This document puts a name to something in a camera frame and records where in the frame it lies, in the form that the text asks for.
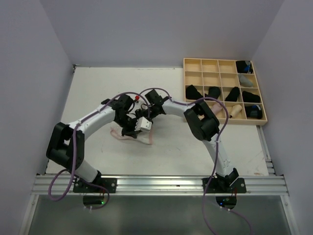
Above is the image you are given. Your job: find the pink rolled underwear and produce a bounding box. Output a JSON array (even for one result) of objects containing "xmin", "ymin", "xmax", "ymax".
[{"xmin": 211, "ymin": 103, "xmax": 223, "ymax": 116}]

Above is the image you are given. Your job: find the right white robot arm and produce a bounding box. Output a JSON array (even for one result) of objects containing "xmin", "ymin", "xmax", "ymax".
[{"xmin": 135, "ymin": 89, "xmax": 239, "ymax": 192}]

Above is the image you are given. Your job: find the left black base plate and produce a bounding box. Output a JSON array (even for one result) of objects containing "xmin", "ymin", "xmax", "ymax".
[{"xmin": 73, "ymin": 177, "xmax": 117, "ymax": 193}]

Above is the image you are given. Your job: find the black garment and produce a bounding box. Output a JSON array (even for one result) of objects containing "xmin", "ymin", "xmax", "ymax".
[{"xmin": 185, "ymin": 85, "xmax": 203, "ymax": 100}]

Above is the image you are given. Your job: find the wooden compartment organizer box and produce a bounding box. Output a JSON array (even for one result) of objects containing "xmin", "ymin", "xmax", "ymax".
[{"xmin": 183, "ymin": 58, "xmax": 268, "ymax": 126}]

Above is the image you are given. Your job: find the white pink-trimmed underwear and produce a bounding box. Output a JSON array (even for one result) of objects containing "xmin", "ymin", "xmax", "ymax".
[{"xmin": 110, "ymin": 124, "xmax": 153, "ymax": 145}]

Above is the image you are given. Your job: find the black blue rolled underwear top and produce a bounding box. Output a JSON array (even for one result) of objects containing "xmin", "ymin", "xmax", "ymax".
[{"xmin": 235, "ymin": 60, "xmax": 253, "ymax": 74}]

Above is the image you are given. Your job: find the black blue rolled underwear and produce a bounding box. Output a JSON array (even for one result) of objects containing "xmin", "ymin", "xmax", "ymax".
[
  {"xmin": 245, "ymin": 104, "xmax": 263, "ymax": 119},
  {"xmin": 235, "ymin": 60, "xmax": 253, "ymax": 74}
]

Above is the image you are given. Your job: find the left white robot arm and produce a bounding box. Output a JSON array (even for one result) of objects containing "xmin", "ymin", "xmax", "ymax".
[{"xmin": 46, "ymin": 94, "xmax": 136, "ymax": 192}]

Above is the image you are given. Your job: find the black rolled underwear middle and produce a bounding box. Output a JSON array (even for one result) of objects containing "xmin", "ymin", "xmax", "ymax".
[{"xmin": 225, "ymin": 87, "xmax": 240, "ymax": 102}]

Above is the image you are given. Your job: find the black blue rolled underwear bottom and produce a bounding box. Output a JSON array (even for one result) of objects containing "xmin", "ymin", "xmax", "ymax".
[{"xmin": 245, "ymin": 104, "xmax": 263, "ymax": 119}]

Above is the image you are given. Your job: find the aluminium mounting rail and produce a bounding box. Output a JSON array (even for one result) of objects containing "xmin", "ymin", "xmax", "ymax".
[{"xmin": 31, "ymin": 174, "xmax": 291, "ymax": 196}]

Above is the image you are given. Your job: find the beige rolled underwear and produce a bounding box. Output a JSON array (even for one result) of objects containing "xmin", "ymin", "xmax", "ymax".
[{"xmin": 229, "ymin": 104, "xmax": 242, "ymax": 118}]

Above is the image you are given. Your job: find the black rolled underwear right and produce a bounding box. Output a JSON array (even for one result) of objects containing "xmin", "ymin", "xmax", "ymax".
[{"xmin": 242, "ymin": 91, "xmax": 261, "ymax": 103}]

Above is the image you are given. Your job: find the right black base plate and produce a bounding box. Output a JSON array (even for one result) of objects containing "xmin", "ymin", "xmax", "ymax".
[{"xmin": 206, "ymin": 177, "xmax": 247, "ymax": 194}]

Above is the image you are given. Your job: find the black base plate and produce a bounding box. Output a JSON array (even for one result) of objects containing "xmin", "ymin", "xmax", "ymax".
[
  {"xmin": 73, "ymin": 177, "xmax": 117, "ymax": 193},
  {"xmin": 206, "ymin": 177, "xmax": 247, "ymax": 194}
]

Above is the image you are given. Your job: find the black striped underwear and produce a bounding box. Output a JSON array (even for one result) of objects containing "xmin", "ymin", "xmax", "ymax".
[{"xmin": 205, "ymin": 86, "xmax": 221, "ymax": 99}]

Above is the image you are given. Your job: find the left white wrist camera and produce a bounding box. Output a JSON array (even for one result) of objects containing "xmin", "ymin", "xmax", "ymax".
[{"xmin": 134, "ymin": 117, "xmax": 153, "ymax": 132}]

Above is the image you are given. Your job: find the grey rolled underwear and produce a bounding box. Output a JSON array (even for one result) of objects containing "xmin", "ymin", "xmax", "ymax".
[{"xmin": 238, "ymin": 74, "xmax": 253, "ymax": 87}]

